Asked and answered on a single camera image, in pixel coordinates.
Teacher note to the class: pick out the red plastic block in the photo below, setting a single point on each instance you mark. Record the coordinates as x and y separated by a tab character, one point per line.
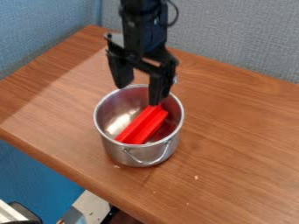
146	124

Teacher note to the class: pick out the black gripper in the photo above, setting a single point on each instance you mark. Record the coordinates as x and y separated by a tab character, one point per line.
139	48

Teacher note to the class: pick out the metal pot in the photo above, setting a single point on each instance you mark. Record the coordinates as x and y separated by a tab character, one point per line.
116	110

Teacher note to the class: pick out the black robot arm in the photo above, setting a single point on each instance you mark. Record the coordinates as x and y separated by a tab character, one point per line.
146	8

